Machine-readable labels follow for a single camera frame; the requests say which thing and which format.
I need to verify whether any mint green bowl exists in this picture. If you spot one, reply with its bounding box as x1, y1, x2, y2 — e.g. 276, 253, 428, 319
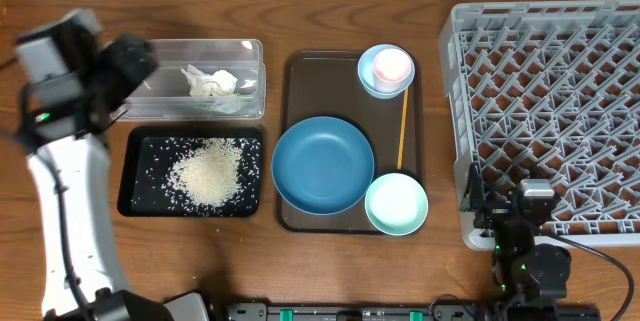
364, 173, 429, 236

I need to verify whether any white napkin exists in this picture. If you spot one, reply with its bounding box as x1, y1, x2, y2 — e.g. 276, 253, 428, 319
181, 64, 238, 97

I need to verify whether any yellow green snack wrapper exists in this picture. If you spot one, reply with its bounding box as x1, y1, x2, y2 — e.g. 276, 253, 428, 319
193, 94, 252, 114

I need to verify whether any wooden chopstick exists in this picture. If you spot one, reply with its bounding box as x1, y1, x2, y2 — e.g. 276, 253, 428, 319
396, 88, 409, 170

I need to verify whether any pile of white rice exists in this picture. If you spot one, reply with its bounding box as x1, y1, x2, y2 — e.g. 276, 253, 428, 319
144, 136, 262, 211

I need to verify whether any white pink cup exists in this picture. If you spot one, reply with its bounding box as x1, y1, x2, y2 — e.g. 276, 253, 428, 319
373, 48, 412, 93

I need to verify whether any dark blue plate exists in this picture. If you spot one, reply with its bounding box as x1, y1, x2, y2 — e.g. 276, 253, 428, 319
271, 116, 375, 216

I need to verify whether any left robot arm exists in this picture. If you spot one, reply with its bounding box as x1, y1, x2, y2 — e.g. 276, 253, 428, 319
14, 9, 210, 321

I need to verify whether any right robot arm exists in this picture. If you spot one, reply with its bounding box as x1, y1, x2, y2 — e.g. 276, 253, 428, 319
459, 165, 571, 320

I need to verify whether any grey dishwasher rack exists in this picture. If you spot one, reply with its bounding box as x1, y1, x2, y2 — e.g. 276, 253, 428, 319
439, 0, 639, 247

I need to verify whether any clear plastic bin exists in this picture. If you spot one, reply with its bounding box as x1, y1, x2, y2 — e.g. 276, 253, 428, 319
114, 39, 266, 122

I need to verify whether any black plastic tray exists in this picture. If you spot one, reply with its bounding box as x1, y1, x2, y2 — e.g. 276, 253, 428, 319
118, 126, 262, 217

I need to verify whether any light blue small bowl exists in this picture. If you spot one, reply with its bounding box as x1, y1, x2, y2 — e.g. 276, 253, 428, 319
357, 44, 416, 99

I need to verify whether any brown serving tray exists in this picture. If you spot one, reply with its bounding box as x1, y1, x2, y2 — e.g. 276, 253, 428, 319
276, 51, 424, 235

